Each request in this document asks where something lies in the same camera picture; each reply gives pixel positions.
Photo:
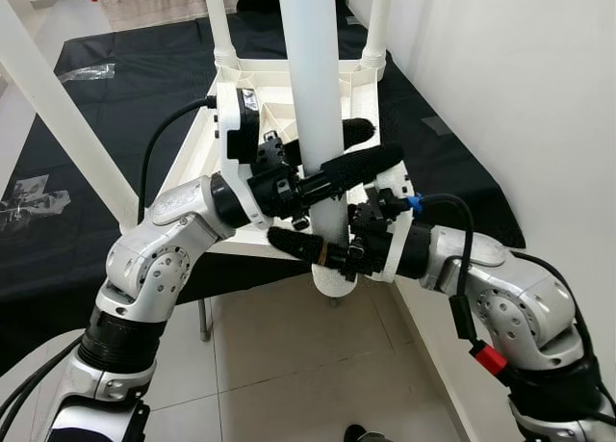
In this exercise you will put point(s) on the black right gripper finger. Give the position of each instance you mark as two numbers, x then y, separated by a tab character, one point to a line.
369	211
300	246

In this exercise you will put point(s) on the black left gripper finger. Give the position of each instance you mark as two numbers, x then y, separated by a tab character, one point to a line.
358	134
351	170

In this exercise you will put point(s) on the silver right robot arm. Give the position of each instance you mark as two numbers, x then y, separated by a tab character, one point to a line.
520	307

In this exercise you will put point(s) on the grey tape patch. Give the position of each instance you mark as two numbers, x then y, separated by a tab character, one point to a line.
435	125

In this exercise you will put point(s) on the white plastic table top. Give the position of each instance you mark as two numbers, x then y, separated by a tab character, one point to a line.
192	168

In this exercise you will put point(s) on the grey metal bench leg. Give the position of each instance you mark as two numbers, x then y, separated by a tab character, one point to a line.
205	319

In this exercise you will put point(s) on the brown striped fabric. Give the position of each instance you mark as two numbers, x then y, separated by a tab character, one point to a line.
154	4

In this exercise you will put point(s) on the clear plastic wrap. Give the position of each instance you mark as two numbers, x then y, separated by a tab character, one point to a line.
87	73

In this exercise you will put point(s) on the black table cloth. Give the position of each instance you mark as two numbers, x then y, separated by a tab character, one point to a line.
58	259

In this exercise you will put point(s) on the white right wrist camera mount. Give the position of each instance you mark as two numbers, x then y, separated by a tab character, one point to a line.
397	182

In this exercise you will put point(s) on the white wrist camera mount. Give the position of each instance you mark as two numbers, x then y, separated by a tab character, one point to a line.
226	124
397	182

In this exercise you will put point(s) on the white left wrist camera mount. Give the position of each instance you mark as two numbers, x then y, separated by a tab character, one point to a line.
226	124

